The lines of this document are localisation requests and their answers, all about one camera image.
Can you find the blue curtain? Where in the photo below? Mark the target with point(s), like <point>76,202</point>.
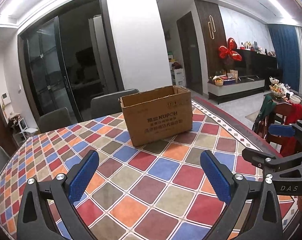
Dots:
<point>285,42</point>

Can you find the wooden chair with clothes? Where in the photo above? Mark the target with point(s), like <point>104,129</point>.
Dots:
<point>278,112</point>

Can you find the red balloon bow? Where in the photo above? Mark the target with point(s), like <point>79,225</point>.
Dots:
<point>229,50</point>

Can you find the brown cardboard box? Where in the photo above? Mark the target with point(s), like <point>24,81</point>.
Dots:
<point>157,114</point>

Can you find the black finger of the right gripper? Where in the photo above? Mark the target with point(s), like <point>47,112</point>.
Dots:
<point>261,159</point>

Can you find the colourful checkered tablecloth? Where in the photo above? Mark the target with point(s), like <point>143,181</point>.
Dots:
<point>154,191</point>

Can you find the coffee table with items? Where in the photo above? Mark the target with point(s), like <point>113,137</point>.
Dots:
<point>282,91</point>

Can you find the dark wooden door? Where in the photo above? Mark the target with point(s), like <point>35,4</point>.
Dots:
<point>190,53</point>

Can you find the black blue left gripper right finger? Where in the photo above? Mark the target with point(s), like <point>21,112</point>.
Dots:
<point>263,220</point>

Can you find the white low tv cabinet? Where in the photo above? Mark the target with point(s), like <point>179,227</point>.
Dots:
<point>235,90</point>

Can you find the black glass sliding door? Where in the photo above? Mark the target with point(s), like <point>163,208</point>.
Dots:
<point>67,58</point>

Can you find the grey dining chair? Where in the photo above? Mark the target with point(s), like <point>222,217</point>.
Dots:
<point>54,120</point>
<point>109,104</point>

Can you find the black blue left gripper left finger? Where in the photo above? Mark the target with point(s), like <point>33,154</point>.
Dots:
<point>35,219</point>

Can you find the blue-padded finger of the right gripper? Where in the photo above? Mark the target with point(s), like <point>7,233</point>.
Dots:
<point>282,130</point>

